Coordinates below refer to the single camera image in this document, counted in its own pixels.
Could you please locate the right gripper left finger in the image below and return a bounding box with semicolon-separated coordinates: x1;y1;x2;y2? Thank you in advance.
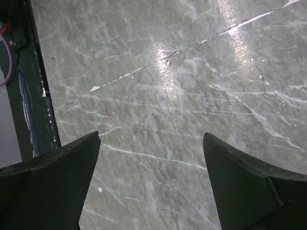
0;131;100;230

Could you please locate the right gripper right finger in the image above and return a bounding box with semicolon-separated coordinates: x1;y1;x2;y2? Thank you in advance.
203;133;307;230

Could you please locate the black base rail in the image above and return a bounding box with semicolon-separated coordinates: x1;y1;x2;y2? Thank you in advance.
0;0;61;161

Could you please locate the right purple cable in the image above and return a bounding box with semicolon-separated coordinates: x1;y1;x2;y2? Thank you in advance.
0;33;14;87

